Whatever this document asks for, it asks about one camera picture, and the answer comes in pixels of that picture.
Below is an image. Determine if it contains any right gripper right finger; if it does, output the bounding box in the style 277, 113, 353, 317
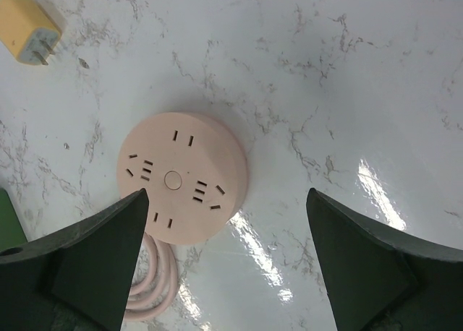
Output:
306, 188, 462, 330

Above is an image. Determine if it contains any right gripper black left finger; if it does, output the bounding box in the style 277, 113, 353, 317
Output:
1, 189, 149, 330

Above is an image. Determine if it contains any green power strip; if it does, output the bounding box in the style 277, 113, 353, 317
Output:
0, 189, 27, 251

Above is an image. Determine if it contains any pink round socket base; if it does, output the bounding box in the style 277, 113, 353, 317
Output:
116, 112, 248, 245

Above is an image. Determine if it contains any beige small plug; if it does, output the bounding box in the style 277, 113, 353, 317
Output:
1, 0, 61, 66

